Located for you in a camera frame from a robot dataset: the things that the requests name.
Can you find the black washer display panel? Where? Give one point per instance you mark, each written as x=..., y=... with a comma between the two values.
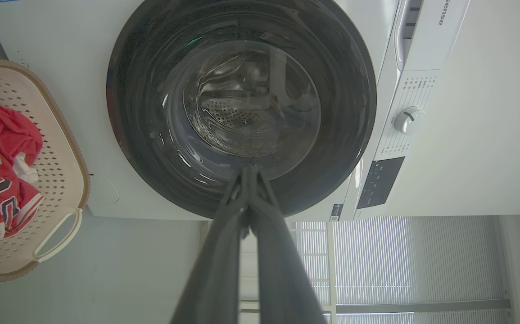
x=379, y=182

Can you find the small dark corner sticker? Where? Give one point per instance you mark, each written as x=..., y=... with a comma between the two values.
x=336, y=212

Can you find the black round glass washer door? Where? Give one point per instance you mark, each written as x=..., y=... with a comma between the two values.
x=142, y=135

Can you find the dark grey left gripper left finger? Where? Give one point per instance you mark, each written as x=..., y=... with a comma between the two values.
x=219, y=270

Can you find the white program dial knob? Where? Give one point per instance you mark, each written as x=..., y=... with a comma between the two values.
x=408, y=120

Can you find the white detergent drawer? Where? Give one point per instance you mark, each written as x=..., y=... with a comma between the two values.
x=440, y=45

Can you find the white window blinds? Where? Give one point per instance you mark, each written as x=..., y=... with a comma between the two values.
x=399, y=261

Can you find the steel washer drum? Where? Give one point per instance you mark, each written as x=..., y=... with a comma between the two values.
x=250, y=112

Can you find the round white filter cover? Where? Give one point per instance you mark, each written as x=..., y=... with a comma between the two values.
x=104, y=191

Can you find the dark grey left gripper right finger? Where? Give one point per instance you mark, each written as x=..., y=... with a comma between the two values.
x=282, y=270

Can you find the white garment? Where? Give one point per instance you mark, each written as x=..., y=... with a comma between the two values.
x=28, y=170

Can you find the white front-load washing machine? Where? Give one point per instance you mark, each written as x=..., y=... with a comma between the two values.
x=61, y=45

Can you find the beige perforated laundry basket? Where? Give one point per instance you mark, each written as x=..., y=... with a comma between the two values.
x=59, y=175

